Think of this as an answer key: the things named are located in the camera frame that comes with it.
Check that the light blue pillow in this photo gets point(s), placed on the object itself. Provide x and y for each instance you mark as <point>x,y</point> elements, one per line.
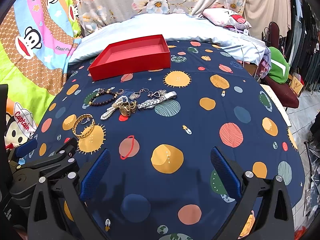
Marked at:
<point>173,27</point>

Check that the red cardboard tray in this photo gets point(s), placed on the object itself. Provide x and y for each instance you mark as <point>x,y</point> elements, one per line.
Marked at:
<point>131,56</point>

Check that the silver filigree earring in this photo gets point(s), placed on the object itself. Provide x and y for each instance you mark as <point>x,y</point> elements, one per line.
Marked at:
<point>136,95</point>
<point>157,94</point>

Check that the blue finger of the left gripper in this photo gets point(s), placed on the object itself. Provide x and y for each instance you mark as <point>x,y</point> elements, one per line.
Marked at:
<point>26,148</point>

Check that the gold twisted bangle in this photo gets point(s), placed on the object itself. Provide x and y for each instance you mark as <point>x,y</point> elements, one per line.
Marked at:
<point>87,123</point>

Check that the navy planet print bedsheet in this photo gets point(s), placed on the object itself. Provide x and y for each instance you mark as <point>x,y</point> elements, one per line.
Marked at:
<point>161,183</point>

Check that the dark red chair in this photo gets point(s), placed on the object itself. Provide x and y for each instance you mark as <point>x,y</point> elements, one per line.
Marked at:
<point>287,97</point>

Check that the white pink cartoon pillow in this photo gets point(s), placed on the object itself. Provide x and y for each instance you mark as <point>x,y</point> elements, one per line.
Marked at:
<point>226,18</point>

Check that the colourful monkey cartoon blanket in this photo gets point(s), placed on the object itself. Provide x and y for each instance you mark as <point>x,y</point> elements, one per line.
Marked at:
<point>38,38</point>

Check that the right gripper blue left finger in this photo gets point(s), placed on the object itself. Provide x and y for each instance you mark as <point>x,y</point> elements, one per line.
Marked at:
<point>92,174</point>

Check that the beige curtain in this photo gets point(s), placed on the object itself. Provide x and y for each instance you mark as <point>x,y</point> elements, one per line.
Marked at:
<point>260,13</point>

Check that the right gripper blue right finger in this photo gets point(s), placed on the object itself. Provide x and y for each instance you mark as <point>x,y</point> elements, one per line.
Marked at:
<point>230,178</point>

